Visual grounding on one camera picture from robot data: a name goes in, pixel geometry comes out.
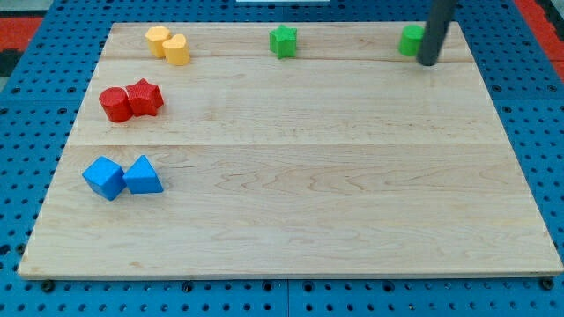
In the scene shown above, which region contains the green cylinder block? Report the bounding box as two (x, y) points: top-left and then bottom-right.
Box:
(397, 25), (425, 56)

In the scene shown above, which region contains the green star block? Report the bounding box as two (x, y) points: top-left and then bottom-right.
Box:
(269, 25), (297, 59)

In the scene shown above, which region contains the red star block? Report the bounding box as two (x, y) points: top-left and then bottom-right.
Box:
(126, 78), (164, 116)

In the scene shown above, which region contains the blue triangle block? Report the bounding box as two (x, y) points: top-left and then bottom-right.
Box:
(123, 155), (164, 195)

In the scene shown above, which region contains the yellow heart block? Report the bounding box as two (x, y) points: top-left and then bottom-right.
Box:
(162, 33), (190, 66)

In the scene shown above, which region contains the yellow hexagon block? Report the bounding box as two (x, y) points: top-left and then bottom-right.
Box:
(145, 26), (171, 58)

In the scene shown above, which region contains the blue cube block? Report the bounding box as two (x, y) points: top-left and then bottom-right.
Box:
(82, 156), (126, 201)

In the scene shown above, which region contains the red cylinder block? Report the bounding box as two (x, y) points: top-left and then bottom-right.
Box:
(99, 87), (133, 122)

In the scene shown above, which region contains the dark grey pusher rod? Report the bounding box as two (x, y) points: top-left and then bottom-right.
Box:
(417, 0), (457, 66)

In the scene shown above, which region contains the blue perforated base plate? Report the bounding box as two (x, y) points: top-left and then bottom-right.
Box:
(1, 1), (563, 316)

